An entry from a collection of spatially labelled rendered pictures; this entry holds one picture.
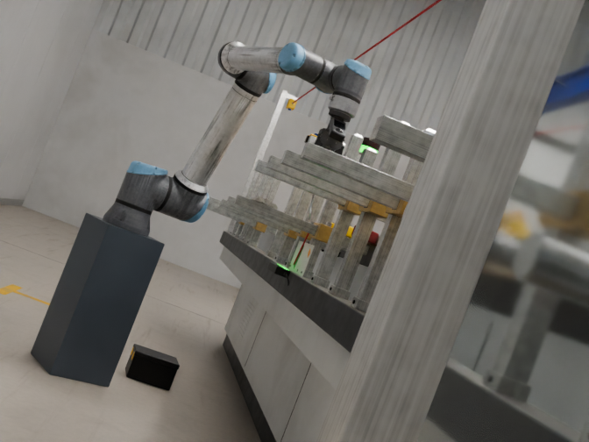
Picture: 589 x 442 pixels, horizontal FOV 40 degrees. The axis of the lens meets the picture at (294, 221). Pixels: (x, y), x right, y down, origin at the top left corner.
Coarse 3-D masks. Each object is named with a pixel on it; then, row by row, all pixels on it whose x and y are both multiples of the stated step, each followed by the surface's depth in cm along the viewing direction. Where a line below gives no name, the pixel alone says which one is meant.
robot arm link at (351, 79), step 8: (344, 64) 251; (352, 64) 249; (360, 64) 248; (336, 72) 254; (344, 72) 250; (352, 72) 248; (360, 72) 248; (368, 72) 250; (336, 80) 253; (344, 80) 249; (352, 80) 248; (360, 80) 248; (368, 80) 251; (336, 88) 251; (344, 88) 248; (352, 88) 248; (360, 88) 249; (344, 96) 248; (352, 96) 248; (360, 96) 250
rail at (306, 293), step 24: (240, 240) 422; (264, 264) 311; (288, 264) 275; (288, 288) 246; (312, 288) 215; (336, 288) 201; (312, 312) 205; (336, 312) 183; (360, 312) 167; (336, 336) 175
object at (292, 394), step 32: (288, 256) 408; (320, 256) 337; (352, 288) 270; (256, 320) 428; (256, 352) 394; (288, 352) 326; (256, 384) 364; (288, 384) 305; (320, 384) 264; (256, 416) 351; (288, 416) 288; (320, 416) 251
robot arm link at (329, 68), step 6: (330, 66) 257; (336, 66) 258; (324, 72) 256; (330, 72) 256; (324, 78) 257; (330, 78) 256; (318, 84) 258; (324, 84) 258; (330, 84) 256; (324, 90) 262; (330, 90) 259
